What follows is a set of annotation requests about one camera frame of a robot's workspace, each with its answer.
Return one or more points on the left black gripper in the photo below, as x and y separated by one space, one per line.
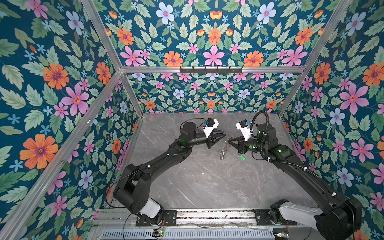
211 140

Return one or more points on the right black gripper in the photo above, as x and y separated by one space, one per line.
241 146

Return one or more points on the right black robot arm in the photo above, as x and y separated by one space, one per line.
336 216

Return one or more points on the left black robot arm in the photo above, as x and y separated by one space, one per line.
133 188

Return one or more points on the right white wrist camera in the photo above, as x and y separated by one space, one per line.
244 127

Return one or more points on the black hook rail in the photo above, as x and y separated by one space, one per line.
211 70

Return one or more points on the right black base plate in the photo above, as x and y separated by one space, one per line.
263 217

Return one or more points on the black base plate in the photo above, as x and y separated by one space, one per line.
167 218
263 217

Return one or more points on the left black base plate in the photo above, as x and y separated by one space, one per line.
167 218

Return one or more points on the white slotted cable duct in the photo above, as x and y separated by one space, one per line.
188 234

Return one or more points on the aluminium front rail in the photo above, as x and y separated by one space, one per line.
210 218

